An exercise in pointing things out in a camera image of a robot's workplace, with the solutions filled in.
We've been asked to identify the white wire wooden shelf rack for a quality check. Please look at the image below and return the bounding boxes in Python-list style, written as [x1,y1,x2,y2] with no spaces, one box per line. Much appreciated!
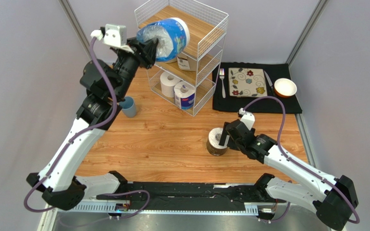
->
[134,0,229,116]

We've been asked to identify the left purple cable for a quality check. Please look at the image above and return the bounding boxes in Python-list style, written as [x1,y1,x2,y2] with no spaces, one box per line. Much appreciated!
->
[23,37,151,220]

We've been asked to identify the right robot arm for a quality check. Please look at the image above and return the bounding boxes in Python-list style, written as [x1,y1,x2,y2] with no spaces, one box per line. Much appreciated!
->
[220,119,360,231]

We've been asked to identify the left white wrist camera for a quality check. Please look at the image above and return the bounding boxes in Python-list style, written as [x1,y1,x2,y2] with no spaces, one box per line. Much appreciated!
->
[91,24,134,54]

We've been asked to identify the blue grey cup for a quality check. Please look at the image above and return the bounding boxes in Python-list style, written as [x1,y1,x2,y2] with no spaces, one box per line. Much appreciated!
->
[119,96,137,118]

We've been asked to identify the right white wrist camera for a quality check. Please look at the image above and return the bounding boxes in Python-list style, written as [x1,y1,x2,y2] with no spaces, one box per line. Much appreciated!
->
[238,108,255,130]

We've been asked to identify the silver fork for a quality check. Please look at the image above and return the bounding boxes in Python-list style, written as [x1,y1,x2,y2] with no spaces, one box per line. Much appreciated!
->
[219,68,226,99]

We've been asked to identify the purple cable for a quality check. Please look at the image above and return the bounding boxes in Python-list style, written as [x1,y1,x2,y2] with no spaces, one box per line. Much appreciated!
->
[241,96,361,224]
[23,37,151,220]

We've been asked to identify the square floral plate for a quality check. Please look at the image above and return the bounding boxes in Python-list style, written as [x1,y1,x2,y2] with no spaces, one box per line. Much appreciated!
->
[228,67,268,98]

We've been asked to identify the white roll dark brown wrapper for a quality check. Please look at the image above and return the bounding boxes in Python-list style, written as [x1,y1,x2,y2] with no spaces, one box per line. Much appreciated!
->
[206,128,228,156]

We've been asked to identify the orange white bowl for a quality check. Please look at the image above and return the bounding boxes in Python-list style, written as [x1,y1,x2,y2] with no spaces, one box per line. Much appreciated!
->
[274,78,297,98]

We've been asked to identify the plain white paper towel roll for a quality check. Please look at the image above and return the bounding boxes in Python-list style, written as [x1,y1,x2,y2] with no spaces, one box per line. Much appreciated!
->
[159,71,181,98]

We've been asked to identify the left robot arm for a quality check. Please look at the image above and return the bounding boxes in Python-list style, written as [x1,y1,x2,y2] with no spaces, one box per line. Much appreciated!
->
[26,38,158,210]

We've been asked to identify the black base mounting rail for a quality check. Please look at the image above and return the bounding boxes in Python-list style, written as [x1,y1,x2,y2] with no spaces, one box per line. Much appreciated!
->
[96,181,276,211]

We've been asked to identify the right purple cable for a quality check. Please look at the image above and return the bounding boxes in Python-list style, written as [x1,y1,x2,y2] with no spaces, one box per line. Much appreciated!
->
[241,96,361,224]

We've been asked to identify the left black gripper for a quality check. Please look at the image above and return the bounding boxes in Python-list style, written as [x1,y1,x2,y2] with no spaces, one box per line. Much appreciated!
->
[112,35,159,101]

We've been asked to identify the dark handled knife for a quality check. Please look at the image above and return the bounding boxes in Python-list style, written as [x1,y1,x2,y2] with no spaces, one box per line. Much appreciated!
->
[264,70,277,98]

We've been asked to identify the white roll blue label wrapper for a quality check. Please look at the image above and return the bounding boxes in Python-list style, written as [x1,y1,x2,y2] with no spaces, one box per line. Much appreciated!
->
[174,81,196,110]

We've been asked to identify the blue paper towel roll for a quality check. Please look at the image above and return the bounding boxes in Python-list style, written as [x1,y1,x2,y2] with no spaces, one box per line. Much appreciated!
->
[136,17,190,62]

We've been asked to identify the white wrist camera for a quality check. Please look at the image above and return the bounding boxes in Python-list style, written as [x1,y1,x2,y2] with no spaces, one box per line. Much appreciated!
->
[91,24,134,54]
[238,108,255,130]

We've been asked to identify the brown paper roll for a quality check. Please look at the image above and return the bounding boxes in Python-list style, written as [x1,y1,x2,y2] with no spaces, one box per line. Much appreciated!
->
[176,53,197,71]

